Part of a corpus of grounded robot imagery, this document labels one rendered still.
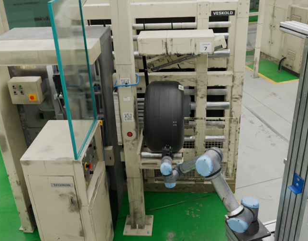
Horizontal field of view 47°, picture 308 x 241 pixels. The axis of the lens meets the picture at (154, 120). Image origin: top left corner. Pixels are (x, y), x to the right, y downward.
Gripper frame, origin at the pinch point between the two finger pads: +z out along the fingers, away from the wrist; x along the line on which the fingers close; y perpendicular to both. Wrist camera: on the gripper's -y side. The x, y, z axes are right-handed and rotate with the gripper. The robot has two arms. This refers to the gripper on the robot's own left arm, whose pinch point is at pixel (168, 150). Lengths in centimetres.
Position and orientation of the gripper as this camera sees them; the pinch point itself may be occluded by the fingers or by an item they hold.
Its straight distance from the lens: 275.3
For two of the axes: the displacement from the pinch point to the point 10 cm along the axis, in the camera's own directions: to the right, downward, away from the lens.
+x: -10.0, 0.0, 0.9
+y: -0.3, -9.4, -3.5
